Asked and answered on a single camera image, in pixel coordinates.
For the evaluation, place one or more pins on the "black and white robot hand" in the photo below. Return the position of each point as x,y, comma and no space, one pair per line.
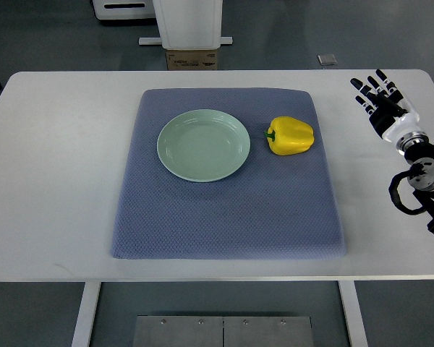
390,114

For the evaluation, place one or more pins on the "yellow bell pepper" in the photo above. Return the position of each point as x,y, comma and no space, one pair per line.
289,136

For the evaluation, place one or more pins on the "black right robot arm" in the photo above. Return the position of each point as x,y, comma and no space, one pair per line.
419,153

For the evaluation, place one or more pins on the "small grey floor plate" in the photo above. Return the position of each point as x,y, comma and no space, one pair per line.
326,60

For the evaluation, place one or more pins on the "light green plate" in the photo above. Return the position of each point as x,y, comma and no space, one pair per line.
203,145

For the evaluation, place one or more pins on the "blue textured mat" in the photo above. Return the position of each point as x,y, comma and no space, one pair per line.
273,208

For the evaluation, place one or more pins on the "right white table leg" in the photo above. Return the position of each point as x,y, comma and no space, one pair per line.
352,314

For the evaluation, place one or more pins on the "white table leg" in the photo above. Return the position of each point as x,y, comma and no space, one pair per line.
86,314
352,314

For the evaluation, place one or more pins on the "cardboard box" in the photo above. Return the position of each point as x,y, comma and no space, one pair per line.
191,60

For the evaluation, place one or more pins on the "white machine base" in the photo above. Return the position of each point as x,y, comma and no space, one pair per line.
188,25

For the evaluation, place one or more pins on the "white cabinet with slot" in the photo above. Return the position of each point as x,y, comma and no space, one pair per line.
123,10

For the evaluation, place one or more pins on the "left white table leg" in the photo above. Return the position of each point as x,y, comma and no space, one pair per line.
86,314

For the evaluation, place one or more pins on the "metal base plate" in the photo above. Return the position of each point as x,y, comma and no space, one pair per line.
223,331

